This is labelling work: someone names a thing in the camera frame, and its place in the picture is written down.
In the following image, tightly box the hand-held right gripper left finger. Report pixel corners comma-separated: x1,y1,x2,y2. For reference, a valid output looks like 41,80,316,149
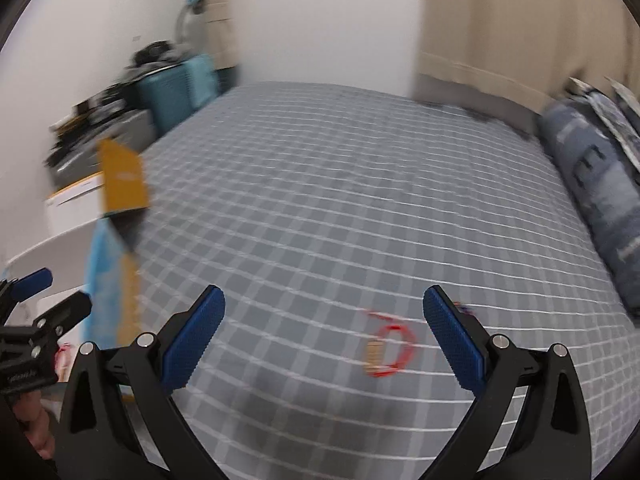
55,285,227,480

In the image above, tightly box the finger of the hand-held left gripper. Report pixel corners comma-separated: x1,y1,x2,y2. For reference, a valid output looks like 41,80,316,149
30,291,94,337
0,267,54,307

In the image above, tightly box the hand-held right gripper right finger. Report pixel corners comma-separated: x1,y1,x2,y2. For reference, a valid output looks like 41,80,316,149
422,285,593,480

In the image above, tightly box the blue and yellow cardboard box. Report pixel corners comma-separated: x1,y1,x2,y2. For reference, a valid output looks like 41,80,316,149
5,137,152,403

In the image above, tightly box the person's left hand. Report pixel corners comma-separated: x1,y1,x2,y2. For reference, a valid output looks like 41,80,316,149
12,389,57,461

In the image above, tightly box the grey checked bed sheet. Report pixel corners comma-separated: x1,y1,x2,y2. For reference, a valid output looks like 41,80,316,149
80,80,640,480

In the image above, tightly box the folded blue printed duvet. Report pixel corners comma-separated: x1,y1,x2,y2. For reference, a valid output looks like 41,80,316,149
537,100,640,320

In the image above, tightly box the teal suitcase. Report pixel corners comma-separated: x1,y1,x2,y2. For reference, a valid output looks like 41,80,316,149
135,52,219,137

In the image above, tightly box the dark clutter on suitcase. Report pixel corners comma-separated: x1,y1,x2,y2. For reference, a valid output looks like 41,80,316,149
125,40,187,80

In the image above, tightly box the blue patterned pillow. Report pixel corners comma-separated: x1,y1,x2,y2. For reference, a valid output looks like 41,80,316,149
565,76,640,172

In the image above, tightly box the wide beige curtain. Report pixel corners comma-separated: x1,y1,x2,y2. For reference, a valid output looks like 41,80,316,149
415,0,640,108

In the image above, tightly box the narrow beige curtain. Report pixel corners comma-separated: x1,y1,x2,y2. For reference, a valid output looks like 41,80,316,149
202,0,242,79

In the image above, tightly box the blue desk lamp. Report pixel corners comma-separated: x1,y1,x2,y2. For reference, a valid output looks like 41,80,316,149
175,0,209,57

